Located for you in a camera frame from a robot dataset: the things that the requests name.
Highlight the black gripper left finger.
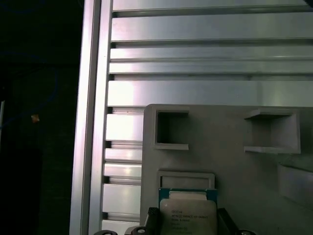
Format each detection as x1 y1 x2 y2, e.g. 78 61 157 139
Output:
94 207 160 235

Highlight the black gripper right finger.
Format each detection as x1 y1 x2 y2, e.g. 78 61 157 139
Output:
216 207 256 235

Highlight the silver CPU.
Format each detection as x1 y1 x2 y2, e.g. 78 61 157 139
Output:
158 187 219 235

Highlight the grey parts rack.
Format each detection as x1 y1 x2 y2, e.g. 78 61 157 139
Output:
140 103 313 235

